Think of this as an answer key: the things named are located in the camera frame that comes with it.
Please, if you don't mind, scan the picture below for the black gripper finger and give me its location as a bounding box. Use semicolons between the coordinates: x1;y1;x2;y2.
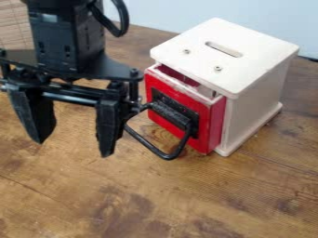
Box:
96;99;130;158

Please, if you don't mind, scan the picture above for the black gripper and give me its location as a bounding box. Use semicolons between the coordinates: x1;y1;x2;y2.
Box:
0;8;143;144

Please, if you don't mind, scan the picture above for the black metal drawer handle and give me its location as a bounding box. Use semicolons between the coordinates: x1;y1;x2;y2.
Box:
124;100;199;161

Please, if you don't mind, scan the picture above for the red drawer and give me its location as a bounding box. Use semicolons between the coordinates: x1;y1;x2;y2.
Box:
144;64;226;154

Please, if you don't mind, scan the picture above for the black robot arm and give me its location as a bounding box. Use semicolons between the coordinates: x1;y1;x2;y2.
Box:
0;0;143;157

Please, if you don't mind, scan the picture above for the right screw on box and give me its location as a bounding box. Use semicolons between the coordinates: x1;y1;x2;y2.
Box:
214;65;222;72

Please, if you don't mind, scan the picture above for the white wooden box cabinet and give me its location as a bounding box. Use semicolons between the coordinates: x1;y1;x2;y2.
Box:
150;18;299;156

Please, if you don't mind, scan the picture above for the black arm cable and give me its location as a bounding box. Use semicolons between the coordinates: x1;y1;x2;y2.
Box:
88;0;131;38

